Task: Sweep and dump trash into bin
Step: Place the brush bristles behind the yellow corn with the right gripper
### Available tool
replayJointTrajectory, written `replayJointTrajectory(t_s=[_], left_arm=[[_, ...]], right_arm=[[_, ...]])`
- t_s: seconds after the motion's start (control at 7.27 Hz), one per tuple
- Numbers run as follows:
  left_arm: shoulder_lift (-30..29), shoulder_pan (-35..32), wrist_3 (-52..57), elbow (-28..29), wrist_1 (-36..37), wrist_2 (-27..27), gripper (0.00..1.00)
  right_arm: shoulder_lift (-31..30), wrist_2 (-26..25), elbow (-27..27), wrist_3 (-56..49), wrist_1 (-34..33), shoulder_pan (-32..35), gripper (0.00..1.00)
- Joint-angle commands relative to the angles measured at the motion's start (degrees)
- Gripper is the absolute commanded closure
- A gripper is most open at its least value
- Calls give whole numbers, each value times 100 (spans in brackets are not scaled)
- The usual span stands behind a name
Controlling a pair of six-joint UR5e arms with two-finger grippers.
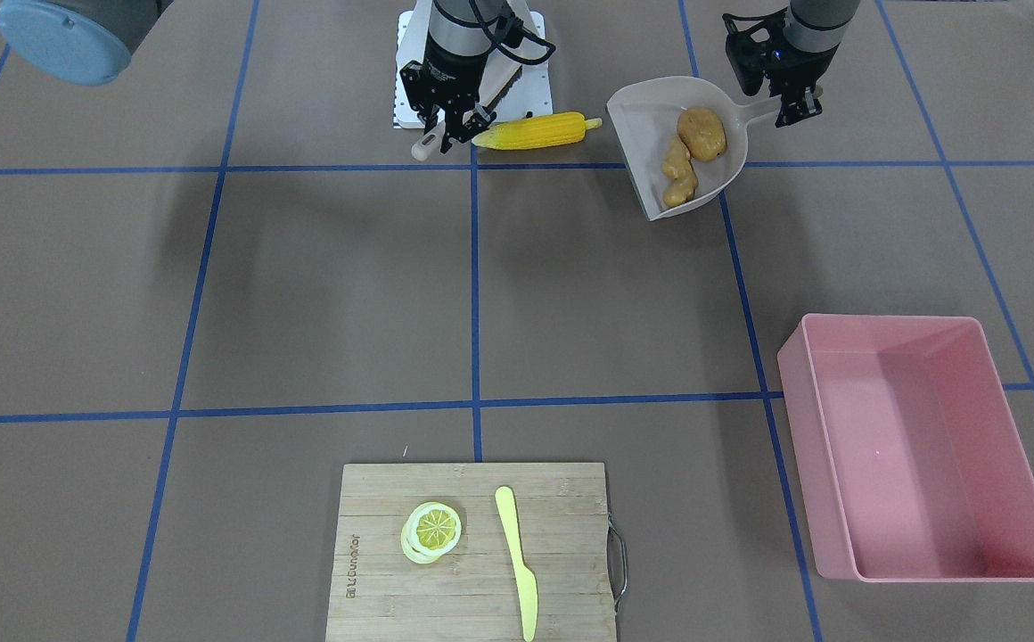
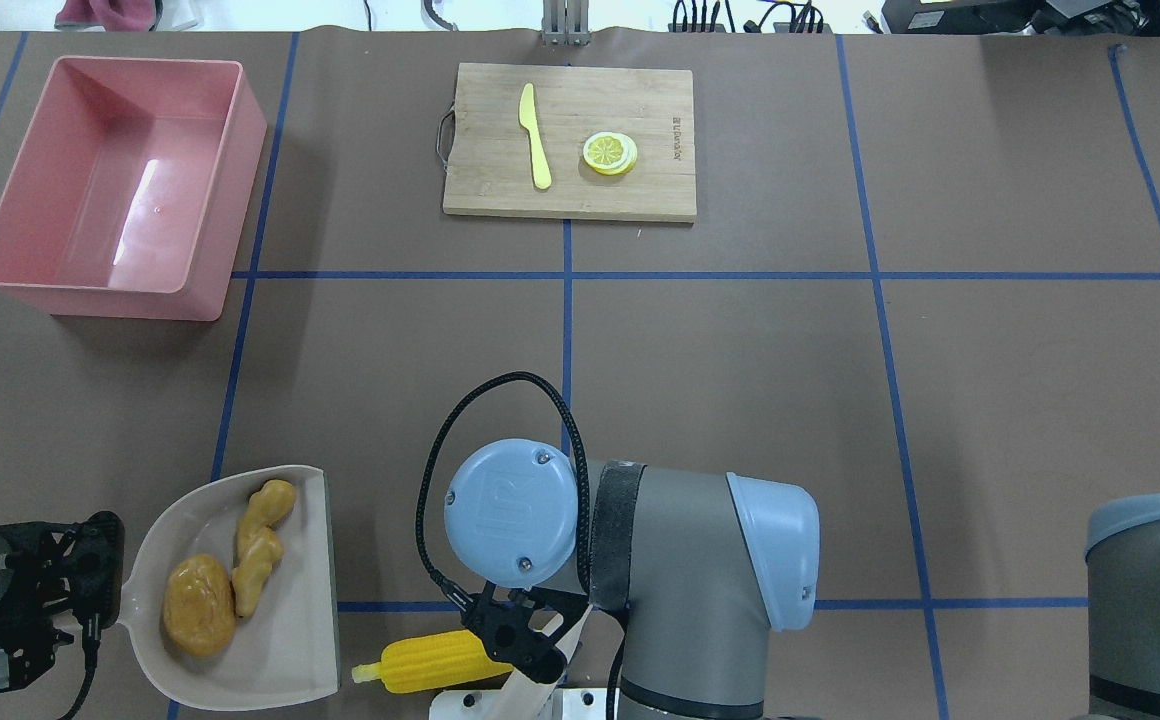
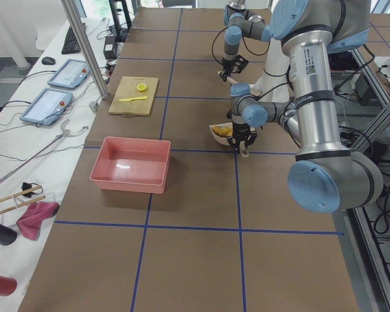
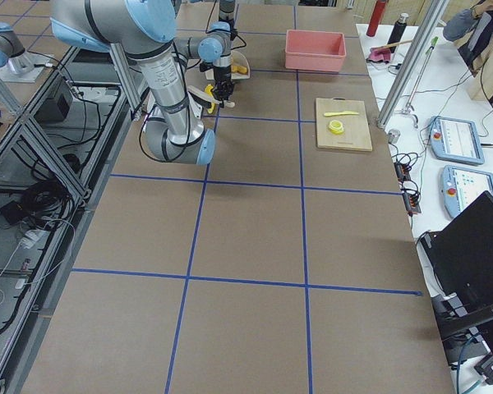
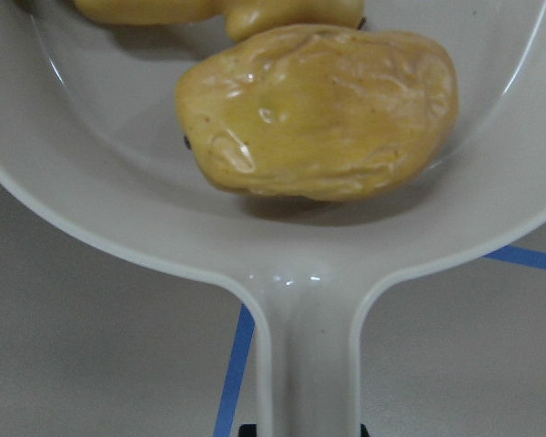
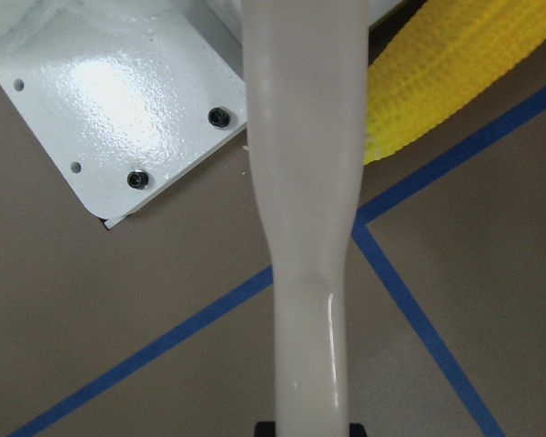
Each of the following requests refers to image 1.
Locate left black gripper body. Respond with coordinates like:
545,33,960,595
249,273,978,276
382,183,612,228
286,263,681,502
722,12,825,128

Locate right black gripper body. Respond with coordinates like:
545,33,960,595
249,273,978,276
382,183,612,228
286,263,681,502
398,54,497,144

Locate lemon slices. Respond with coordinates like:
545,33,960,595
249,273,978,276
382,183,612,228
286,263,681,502
399,501,463,564

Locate toy corn cob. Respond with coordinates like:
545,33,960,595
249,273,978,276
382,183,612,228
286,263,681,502
472,112,603,151

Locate yellow plastic knife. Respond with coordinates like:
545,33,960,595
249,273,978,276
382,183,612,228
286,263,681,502
494,485,540,641

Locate pink plastic bin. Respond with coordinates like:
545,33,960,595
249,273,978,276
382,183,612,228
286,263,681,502
777,313,1034,582

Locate toy ginger root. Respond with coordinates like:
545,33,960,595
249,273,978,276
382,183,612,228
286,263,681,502
662,136,699,208

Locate beige hand brush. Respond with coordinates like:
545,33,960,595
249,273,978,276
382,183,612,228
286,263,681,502
410,120,447,162

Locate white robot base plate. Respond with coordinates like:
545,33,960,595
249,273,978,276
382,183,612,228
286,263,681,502
391,9,554,131

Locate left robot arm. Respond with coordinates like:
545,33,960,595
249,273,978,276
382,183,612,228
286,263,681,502
722,1,860,128

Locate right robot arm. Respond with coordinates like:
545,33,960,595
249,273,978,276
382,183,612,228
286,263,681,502
0,1,540,161

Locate beige dustpan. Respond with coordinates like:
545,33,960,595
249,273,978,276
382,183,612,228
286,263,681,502
606,77,779,222

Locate toy potato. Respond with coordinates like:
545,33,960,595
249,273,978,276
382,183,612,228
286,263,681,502
677,106,728,162

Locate bamboo cutting board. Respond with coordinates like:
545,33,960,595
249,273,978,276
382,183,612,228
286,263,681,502
324,463,619,641

